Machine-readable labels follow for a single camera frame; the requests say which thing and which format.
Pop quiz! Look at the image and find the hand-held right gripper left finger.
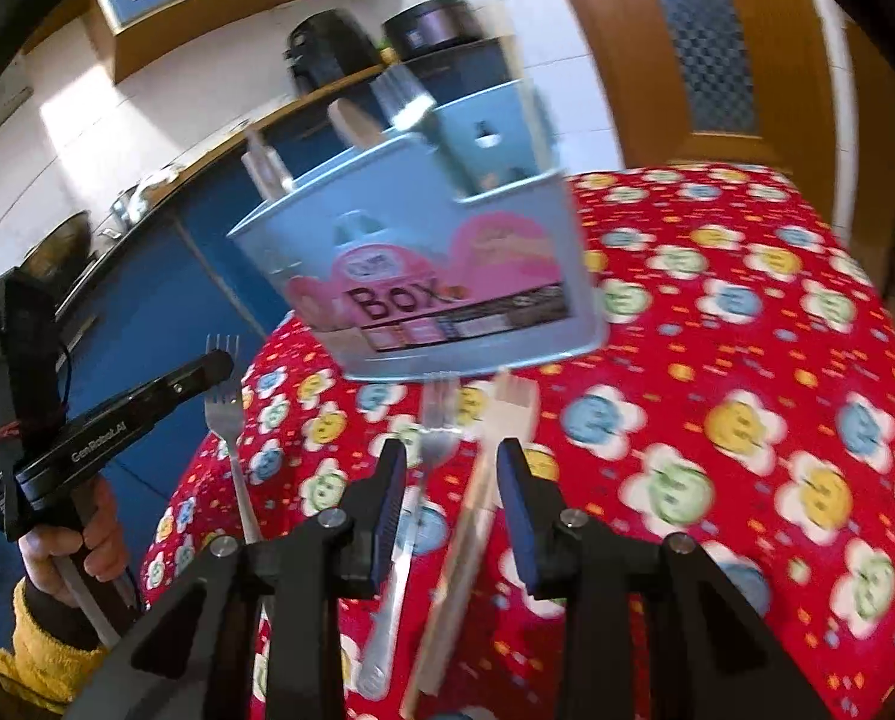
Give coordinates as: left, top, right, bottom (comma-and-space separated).
64, 439, 411, 720

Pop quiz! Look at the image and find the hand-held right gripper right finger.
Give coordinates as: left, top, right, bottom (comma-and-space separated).
496, 439, 812, 720

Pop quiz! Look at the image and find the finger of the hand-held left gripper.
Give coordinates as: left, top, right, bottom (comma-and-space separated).
127, 351, 236, 441

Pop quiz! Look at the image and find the metal fork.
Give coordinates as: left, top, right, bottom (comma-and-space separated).
203, 334, 264, 545
357, 375, 463, 700

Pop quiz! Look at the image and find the wooden chopstick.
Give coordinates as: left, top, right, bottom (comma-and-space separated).
243, 126, 279, 196
263, 146, 296, 194

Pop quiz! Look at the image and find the blue plastic utensil box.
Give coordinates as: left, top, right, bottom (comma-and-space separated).
226, 79, 609, 383

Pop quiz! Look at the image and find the wooden spoon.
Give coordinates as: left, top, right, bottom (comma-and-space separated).
327, 99, 388, 152

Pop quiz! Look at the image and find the person's left forearm yellow sleeve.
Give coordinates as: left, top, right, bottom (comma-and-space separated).
0, 577, 122, 710

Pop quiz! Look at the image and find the person's left hand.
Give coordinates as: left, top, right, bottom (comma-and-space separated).
21, 478, 144, 617

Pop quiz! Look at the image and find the metal wok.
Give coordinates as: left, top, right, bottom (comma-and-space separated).
19, 211, 95, 282

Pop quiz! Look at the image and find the metal pitcher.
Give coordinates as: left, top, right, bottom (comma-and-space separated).
109, 184, 152, 230

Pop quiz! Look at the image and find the white towel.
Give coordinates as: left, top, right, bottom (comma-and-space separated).
138, 167, 184, 200

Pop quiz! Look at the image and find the red smiley printed tablecloth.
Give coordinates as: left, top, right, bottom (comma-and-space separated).
139, 163, 895, 720

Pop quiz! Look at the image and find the black air fryer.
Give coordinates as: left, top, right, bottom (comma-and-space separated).
282, 9, 384, 98

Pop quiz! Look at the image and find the dark rice cooker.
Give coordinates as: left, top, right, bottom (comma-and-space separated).
382, 0, 486, 61

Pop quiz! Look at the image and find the wooden door with glass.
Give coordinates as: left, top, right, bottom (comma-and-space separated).
541, 0, 895, 175

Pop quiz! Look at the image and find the blue wall cabinet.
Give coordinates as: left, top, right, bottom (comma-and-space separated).
91, 0, 407, 81

